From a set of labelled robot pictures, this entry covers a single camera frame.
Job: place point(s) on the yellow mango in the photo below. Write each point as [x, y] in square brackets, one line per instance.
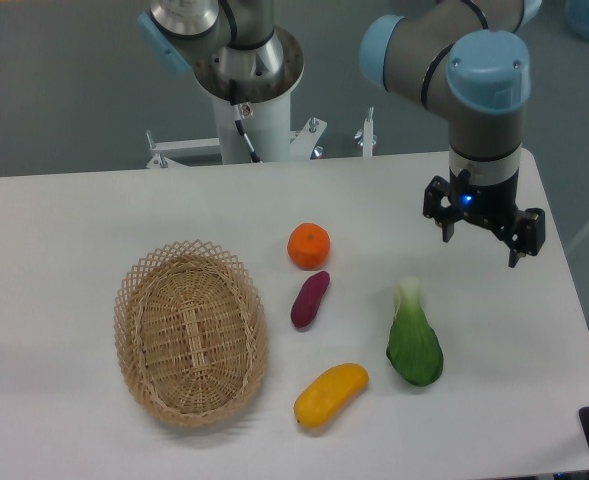
[328, 394]

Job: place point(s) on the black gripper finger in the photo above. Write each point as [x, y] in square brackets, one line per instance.
[523, 232]
[438, 205]

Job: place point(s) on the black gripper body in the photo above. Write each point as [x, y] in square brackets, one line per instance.
[492, 207]

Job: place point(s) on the orange tangerine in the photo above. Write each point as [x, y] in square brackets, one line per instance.
[309, 246]

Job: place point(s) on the purple sweet potato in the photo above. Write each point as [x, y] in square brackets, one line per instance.
[307, 303]

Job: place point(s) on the green bok choy vegetable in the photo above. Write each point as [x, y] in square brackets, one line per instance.
[413, 347]

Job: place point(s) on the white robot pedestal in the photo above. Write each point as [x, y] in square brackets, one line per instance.
[250, 91]

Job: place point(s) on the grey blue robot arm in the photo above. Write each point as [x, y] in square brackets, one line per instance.
[461, 61]

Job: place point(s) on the woven wicker basket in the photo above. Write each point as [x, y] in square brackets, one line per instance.
[190, 334]

